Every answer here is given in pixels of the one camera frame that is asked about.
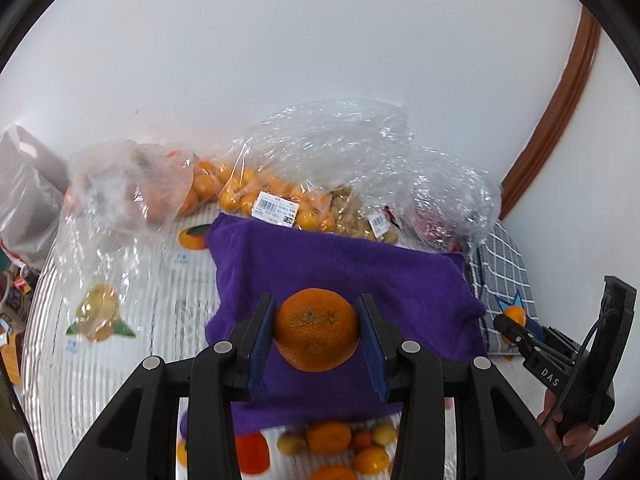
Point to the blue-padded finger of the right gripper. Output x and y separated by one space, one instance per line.
513 332

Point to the person's right hand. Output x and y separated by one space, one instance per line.
575 442

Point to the clear crinkled plastic bag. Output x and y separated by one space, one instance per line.
425 200

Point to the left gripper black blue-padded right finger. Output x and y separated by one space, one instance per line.
497 436

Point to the small red fruit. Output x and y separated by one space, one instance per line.
361 439

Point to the small green-brown kiwi fruit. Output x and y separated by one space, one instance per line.
290 444

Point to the brown wooden door frame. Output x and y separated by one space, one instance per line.
557 114

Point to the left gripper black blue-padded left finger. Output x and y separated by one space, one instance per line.
135 435

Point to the grey checked cloth blue star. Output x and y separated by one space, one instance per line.
498 277

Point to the small clear plastic bag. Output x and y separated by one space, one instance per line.
122 200

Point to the large orange mandarin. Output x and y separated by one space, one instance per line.
316 330

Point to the purple towel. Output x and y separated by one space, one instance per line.
318 278

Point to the white plastic bag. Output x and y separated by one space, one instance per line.
33 183

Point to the clear bag of oranges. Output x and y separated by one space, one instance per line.
328 167

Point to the orange with green stem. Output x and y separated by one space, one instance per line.
334 472

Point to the small orange kumquat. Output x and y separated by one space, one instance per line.
516 314
383 434
372 460

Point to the fruit print tablecloth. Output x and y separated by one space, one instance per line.
66 381

